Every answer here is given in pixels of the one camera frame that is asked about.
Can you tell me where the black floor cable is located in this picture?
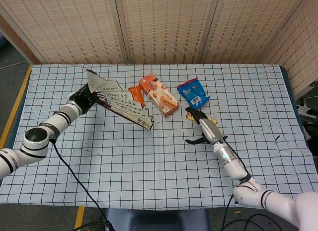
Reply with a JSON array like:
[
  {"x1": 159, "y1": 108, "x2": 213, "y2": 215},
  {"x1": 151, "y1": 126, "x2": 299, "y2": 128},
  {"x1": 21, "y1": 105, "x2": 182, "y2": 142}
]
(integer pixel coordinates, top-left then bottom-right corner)
[{"x1": 221, "y1": 193, "x2": 294, "y2": 231}]

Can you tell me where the blue chair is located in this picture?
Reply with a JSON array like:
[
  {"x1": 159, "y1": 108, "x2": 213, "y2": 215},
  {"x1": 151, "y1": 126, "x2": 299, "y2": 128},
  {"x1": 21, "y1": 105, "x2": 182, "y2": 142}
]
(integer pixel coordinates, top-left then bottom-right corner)
[{"x1": 103, "y1": 208, "x2": 210, "y2": 231}]

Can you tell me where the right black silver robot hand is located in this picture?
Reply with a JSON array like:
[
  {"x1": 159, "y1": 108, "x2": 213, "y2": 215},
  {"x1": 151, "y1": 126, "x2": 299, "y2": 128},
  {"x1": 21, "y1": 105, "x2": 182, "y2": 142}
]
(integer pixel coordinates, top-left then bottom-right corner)
[{"x1": 185, "y1": 107, "x2": 229, "y2": 145}]

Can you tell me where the yellow rubber chicken toy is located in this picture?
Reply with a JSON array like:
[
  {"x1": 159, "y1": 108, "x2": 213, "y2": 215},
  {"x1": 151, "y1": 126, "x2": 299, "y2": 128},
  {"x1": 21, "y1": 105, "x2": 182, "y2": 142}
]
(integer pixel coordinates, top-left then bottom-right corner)
[{"x1": 186, "y1": 112, "x2": 218, "y2": 125}]

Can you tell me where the orange biscuit stick box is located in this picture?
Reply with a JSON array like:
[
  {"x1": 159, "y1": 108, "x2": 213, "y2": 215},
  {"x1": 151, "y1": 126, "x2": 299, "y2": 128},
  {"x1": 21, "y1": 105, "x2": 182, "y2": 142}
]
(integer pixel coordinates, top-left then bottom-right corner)
[{"x1": 138, "y1": 74, "x2": 180, "y2": 117}]

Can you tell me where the orange white snack packet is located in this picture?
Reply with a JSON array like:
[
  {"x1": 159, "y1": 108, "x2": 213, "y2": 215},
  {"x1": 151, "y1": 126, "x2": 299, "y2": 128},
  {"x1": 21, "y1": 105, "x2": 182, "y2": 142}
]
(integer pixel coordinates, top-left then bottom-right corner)
[{"x1": 128, "y1": 84, "x2": 147, "y2": 108}]

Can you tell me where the black grid checked tablecloth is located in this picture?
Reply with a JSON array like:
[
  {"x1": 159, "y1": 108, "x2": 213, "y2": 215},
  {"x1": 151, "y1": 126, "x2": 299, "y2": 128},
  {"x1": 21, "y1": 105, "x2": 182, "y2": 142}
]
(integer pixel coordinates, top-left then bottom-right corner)
[{"x1": 0, "y1": 64, "x2": 318, "y2": 212}]

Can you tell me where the ink painting paper folding fan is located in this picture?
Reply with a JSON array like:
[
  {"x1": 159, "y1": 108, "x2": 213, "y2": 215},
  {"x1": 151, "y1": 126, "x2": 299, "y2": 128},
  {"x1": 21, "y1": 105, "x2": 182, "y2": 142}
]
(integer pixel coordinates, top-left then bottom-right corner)
[{"x1": 86, "y1": 69, "x2": 155, "y2": 131}]

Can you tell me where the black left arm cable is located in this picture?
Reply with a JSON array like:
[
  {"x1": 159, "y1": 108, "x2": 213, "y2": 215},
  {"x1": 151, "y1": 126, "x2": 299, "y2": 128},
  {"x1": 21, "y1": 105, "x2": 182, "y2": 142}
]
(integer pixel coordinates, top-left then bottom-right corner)
[{"x1": 51, "y1": 139, "x2": 115, "y2": 231}]

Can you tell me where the blue snack bag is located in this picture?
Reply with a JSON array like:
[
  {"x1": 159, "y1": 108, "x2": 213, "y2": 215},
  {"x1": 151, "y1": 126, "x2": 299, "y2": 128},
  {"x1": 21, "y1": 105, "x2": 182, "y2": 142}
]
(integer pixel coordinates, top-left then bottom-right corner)
[{"x1": 176, "y1": 77, "x2": 211, "y2": 112}]

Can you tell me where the woven bamboo folding screen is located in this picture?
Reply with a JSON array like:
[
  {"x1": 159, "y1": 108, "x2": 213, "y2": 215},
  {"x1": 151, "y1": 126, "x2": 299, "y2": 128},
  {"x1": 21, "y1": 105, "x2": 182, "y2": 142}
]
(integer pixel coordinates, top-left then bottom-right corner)
[{"x1": 0, "y1": 0, "x2": 318, "y2": 100}]

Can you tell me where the white floor cable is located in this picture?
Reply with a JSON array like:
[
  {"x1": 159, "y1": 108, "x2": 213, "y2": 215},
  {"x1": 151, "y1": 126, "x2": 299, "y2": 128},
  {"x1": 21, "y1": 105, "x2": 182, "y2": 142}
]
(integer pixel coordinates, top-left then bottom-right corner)
[{"x1": 0, "y1": 61, "x2": 28, "y2": 70}]

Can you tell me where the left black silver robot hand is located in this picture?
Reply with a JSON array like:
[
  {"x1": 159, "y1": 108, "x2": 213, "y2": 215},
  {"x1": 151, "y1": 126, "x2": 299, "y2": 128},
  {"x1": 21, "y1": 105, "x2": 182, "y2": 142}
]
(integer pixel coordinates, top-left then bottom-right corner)
[{"x1": 66, "y1": 83, "x2": 101, "y2": 115}]

